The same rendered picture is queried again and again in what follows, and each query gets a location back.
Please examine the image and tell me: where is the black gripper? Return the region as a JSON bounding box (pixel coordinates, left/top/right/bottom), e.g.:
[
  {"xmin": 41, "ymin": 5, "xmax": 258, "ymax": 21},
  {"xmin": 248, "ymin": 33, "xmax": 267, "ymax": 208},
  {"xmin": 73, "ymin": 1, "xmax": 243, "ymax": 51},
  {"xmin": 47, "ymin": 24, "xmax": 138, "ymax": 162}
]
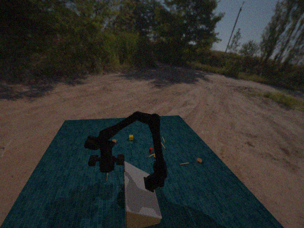
[{"xmin": 88, "ymin": 151, "xmax": 124, "ymax": 166}]

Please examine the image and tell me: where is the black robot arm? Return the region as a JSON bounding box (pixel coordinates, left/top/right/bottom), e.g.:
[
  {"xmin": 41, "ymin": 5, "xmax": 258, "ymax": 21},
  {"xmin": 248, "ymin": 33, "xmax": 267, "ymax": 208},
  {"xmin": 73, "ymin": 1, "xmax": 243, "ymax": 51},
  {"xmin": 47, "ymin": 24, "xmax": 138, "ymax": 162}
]
[{"xmin": 84, "ymin": 111, "xmax": 167, "ymax": 192}]

